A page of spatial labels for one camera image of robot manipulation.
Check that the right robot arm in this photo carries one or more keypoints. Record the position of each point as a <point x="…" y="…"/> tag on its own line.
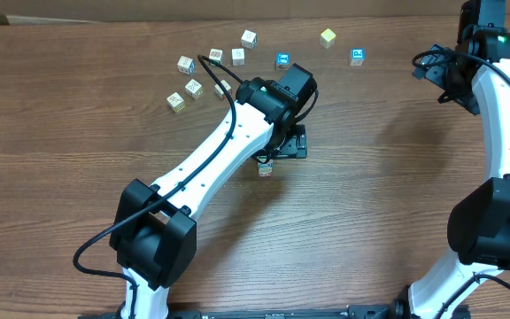
<point x="475" y="74"/>

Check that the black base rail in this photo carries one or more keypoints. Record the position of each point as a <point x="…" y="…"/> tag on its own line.
<point x="351" y="312"/>

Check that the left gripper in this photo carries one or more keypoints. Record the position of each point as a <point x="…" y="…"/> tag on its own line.
<point x="292" y="146"/>

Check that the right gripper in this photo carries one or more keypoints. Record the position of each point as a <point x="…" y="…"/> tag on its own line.
<point x="452" y="84"/>

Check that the block with green B side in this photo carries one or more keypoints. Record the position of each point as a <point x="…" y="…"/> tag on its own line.
<point x="215" y="56"/>

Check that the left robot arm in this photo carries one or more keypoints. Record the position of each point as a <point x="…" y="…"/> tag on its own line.
<point x="159" y="238"/>

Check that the blue P block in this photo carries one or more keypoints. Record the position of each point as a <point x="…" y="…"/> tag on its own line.
<point x="357" y="57"/>

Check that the wooden block red side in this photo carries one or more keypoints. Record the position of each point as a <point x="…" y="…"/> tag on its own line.
<point x="223" y="90"/>

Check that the wooden block blue front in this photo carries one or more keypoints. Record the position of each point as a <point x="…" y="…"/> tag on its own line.
<point x="268" y="165"/>

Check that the cardboard backdrop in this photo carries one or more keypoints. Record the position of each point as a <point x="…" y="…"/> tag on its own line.
<point x="87" y="11"/>

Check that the wooden block car picture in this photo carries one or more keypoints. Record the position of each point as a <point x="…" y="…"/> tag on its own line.
<point x="186" y="65"/>

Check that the plain wooden block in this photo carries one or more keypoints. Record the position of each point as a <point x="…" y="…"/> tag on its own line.
<point x="238" y="57"/>

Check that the wooden block top blue side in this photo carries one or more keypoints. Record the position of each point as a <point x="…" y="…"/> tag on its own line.
<point x="249" y="39"/>

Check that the wooden block yellow S side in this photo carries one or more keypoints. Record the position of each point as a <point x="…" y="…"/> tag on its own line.
<point x="176" y="102"/>

